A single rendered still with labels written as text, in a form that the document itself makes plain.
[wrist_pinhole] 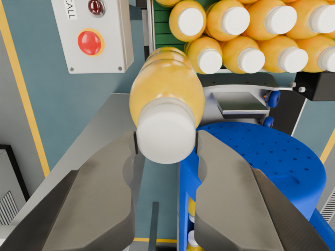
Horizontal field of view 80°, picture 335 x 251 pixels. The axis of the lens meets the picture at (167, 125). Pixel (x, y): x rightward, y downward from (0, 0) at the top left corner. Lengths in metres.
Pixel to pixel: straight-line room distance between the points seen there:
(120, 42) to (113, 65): 0.04
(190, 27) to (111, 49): 0.13
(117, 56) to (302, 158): 0.40
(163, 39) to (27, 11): 1.26
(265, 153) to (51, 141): 1.78
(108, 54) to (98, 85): 1.24
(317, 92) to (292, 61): 0.19
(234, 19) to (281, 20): 0.07
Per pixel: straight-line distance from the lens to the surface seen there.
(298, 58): 0.42
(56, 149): 2.03
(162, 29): 0.55
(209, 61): 0.36
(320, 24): 0.42
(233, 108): 0.47
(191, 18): 0.35
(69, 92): 1.71
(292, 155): 0.49
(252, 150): 0.47
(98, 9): 0.36
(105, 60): 0.37
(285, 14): 0.39
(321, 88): 0.58
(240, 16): 0.37
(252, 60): 0.38
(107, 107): 1.32
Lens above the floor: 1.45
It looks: 62 degrees down
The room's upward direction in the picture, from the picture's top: 178 degrees counter-clockwise
